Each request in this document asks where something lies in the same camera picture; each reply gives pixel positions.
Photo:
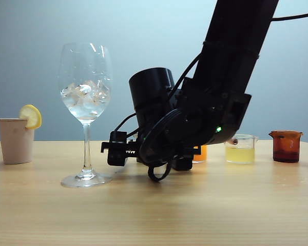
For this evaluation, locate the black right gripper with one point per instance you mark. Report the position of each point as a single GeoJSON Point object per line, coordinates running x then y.
{"type": "Point", "coordinates": [134, 151]}

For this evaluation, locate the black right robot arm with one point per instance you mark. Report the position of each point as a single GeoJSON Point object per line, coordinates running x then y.
{"type": "Point", "coordinates": [233, 51]}

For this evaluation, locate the clear measuring cup orange juice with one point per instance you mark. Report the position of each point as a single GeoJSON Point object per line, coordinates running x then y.
{"type": "Point", "coordinates": [201, 155]}

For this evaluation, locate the clear measuring cup yellow juice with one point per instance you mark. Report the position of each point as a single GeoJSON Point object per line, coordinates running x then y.
{"type": "Point", "coordinates": [240, 155]}

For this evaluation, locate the beige paper cup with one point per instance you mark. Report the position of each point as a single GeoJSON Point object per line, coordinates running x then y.
{"type": "Point", "coordinates": [15, 143]}

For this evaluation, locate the amber brown glass measuring cup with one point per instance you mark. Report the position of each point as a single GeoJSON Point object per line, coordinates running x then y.
{"type": "Point", "coordinates": [286, 148]}

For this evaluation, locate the tall clear wine glass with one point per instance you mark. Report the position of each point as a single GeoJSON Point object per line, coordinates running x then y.
{"type": "Point", "coordinates": [85, 143]}

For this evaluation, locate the yellow lemon slice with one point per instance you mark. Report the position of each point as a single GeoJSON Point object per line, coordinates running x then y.
{"type": "Point", "coordinates": [32, 115]}

